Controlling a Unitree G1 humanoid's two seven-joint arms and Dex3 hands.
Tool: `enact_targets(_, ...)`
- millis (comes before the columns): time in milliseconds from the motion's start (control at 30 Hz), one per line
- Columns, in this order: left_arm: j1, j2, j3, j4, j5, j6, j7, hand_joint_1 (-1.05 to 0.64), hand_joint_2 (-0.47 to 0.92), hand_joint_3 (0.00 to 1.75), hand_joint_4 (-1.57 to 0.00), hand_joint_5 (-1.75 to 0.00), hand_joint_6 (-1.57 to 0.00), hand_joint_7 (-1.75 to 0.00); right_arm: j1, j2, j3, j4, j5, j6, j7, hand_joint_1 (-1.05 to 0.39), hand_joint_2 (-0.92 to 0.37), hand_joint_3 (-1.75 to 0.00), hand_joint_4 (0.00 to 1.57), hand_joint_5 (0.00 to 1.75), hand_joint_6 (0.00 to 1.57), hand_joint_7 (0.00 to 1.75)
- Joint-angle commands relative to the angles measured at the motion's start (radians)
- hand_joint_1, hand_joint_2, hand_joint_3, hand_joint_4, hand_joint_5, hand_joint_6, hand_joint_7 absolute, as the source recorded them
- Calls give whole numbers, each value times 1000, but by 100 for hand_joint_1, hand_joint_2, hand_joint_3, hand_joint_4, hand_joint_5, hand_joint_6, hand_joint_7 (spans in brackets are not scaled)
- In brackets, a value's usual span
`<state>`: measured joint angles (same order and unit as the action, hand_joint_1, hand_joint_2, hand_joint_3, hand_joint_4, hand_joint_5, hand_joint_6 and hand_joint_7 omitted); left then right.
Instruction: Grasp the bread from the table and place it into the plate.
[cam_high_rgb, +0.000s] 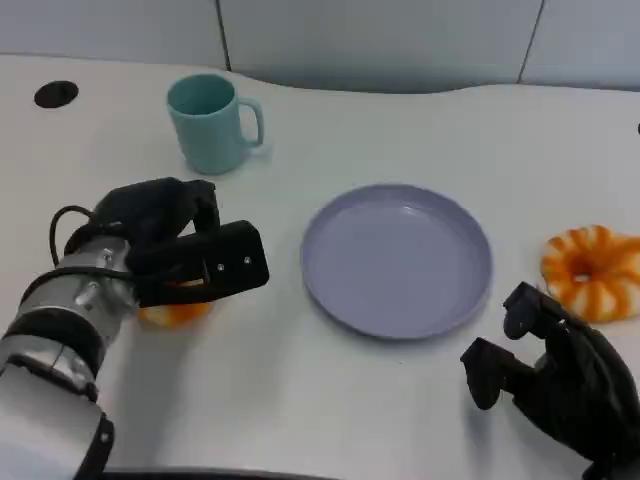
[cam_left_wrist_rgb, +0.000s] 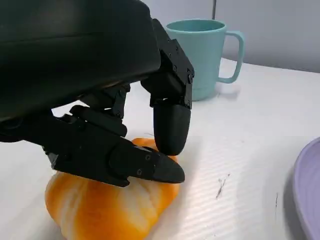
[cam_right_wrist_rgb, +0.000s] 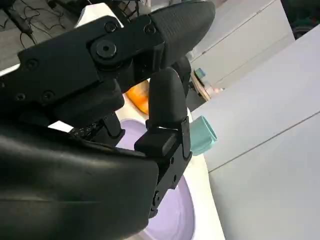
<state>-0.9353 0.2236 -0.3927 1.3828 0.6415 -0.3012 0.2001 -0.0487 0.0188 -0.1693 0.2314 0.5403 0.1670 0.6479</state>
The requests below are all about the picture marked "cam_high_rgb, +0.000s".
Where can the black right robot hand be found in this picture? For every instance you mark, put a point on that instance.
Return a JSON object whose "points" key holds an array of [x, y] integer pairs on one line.
{"points": [[580, 390]]}

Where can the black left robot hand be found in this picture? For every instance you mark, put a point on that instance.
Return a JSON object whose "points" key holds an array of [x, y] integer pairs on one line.
{"points": [[150, 210]]}

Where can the orange white toy bread roll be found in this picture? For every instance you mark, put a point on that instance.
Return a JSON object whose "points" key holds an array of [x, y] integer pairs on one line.
{"points": [[602, 295], [172, 315]]}

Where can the pale green mug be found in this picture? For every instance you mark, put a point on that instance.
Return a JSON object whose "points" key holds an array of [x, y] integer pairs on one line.
{"points": [[205, 135]]}

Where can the lilac plate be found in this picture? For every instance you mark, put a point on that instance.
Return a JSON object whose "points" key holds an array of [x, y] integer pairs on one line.
{"points": [[397, 262]]}

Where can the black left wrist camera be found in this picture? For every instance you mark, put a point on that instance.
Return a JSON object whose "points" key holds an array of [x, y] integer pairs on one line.
{"points": [[230, 260]]}

